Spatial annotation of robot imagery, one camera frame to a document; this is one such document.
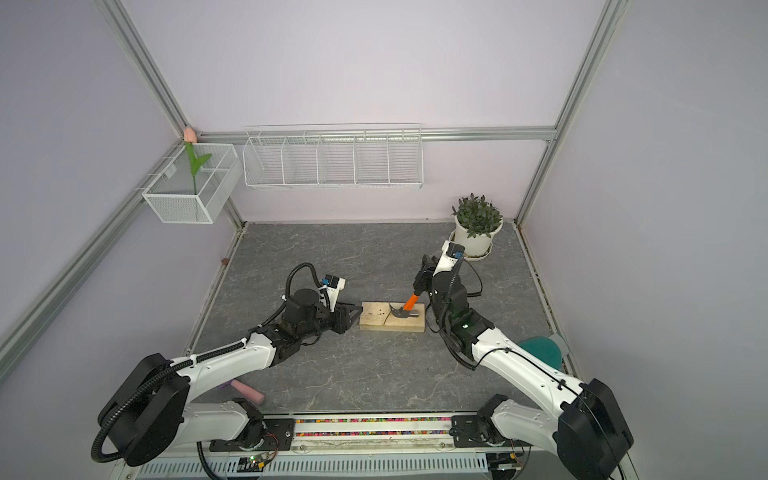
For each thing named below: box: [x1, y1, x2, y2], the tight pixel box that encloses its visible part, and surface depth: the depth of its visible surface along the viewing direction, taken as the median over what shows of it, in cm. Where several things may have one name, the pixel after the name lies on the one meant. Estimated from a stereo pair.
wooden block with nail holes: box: [359, 301, 426, 333], surface depth 91 cm
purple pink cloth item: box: [218, 379, 265, 404], surface depth 80 cm
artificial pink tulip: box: [184, 127, 212, 195], surface depth 91 cm
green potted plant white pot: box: [452, 192, 504, 257], surface depth 101 cm
